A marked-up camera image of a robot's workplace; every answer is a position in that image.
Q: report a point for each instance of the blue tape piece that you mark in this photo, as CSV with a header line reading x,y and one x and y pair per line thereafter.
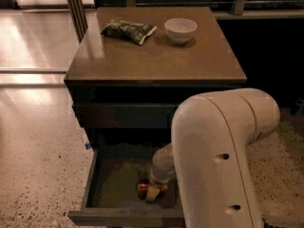
x,y
88,146

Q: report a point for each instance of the red coke can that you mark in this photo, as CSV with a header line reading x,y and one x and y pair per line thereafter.
x,y
142,187

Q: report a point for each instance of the green chip bag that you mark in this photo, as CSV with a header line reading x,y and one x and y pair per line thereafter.
x,y
134,32

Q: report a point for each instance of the white ceramic bowl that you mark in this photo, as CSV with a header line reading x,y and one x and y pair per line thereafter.
x,y
180,30

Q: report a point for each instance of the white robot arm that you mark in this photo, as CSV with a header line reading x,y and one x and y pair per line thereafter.
x,y
209,134

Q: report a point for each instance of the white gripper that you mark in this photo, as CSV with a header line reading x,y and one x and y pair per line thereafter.
x,y
157,178

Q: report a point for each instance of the dark wooden drawer cabinet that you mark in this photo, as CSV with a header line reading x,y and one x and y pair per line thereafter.
x,y
107,70

